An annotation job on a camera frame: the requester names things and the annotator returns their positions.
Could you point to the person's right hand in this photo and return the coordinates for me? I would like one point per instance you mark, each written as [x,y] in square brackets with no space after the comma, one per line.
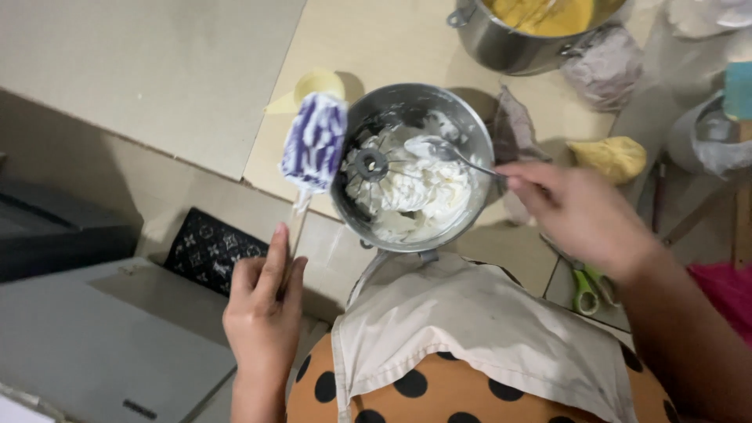
[587,223]

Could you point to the person's left hand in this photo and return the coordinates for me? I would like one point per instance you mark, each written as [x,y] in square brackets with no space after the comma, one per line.
[261,317]

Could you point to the metal spoon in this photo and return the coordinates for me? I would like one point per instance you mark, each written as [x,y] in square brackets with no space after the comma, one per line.
[438,150]

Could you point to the black patterned bag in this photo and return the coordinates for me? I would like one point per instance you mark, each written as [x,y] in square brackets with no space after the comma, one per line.
[205,250]

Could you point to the steel pot with plastic bag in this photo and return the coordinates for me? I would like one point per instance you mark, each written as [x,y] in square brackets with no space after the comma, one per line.
[705,141]

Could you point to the pink cloth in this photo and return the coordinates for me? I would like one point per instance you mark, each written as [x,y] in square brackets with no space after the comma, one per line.
[725,294]

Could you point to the crumpled greyish plastic bag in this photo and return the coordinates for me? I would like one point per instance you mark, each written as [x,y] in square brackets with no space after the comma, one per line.
[602,67]

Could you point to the wooden stool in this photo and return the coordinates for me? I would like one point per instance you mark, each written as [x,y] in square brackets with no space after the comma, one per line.
[743,205]

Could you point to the white cloth on lap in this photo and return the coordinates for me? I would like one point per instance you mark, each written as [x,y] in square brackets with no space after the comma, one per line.
[470,329]

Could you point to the grey box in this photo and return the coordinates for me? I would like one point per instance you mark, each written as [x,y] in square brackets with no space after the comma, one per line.
[106,346]

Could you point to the orange polka-dot clothing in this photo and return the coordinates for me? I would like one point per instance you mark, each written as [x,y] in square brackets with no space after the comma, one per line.
[411,388]

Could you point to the white whipped cream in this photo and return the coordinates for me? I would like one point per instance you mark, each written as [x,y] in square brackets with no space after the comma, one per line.
[423,194]

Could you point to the steel bowl of batter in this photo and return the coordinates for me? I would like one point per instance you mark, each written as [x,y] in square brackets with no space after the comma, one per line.
[499,47]

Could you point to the teal block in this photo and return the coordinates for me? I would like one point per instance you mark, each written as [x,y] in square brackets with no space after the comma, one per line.
[739,91]

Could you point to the yellow batter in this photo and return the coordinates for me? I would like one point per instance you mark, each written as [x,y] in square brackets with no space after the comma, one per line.
[558,20]

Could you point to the black appliance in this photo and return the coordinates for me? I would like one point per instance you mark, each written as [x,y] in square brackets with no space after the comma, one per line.
[59,232]

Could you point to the pale yellow plastic cup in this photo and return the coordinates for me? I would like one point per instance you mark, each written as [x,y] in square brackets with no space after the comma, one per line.
[317,85]

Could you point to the white plastic bag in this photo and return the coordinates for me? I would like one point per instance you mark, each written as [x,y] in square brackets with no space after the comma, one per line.
[705,15]

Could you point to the cardboard sheet under bowls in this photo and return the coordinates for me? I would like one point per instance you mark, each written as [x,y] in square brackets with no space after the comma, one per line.
[399,47]

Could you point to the large cardboard sheet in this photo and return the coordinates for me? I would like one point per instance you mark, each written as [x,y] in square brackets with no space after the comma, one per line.
[147,76]

